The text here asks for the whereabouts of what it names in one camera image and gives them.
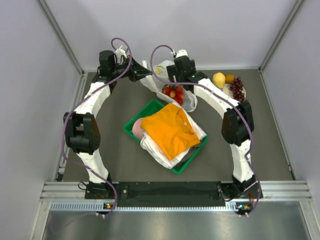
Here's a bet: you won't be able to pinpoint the round pastel plate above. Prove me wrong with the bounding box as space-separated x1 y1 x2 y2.
222 84 247 102

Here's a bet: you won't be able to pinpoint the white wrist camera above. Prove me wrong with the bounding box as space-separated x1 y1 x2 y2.
171 49 188 59
115 45 130 59

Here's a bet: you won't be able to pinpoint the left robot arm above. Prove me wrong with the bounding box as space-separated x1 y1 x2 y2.
63 49 153 199

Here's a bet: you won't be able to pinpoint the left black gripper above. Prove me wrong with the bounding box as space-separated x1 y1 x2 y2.
111 55 153 82

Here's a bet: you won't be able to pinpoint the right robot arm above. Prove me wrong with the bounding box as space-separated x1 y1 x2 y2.
166 55 256 199

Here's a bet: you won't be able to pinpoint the yellow pear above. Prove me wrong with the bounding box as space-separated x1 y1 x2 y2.
212 72 226 89

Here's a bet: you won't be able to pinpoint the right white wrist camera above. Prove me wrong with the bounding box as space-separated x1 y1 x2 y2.
171 49 188 59

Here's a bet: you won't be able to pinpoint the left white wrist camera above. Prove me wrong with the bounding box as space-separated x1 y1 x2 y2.
115 45 130 59

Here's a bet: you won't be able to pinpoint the orange fruit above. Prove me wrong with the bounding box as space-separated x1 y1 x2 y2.
224 74 235 84

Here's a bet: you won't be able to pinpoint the pink garment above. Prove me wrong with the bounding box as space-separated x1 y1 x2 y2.
132 117 144 141

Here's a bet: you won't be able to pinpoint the white printed plastic bag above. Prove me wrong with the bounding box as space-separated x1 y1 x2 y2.
140 60 198 112

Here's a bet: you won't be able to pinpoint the red cherry bunch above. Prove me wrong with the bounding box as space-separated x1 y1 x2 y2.
162 85 185 106

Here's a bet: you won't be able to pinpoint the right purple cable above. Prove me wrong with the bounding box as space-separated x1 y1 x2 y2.
149 44 262 218

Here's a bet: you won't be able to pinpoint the white folded clothes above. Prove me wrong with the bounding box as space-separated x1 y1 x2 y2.
140 103 202 169

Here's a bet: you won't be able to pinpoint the dark red grape bunch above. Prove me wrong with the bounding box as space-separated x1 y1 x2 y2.
230 77 244 92

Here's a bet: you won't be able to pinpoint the green plastic tray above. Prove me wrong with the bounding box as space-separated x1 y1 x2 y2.
123 99 209 175

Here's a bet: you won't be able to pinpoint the orange t-shirt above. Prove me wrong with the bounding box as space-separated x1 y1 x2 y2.
140 103 206 161

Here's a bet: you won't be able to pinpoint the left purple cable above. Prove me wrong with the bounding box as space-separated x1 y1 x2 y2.
60 37 133 218

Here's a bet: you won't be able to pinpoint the purple cable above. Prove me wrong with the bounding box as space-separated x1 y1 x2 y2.
149 44 262 218
60 37 133 218

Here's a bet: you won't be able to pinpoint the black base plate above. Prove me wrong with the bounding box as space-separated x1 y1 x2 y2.
78 181 263 208

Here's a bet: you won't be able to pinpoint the aluminium frame rail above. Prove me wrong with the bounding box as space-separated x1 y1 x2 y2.
40 180 312 212

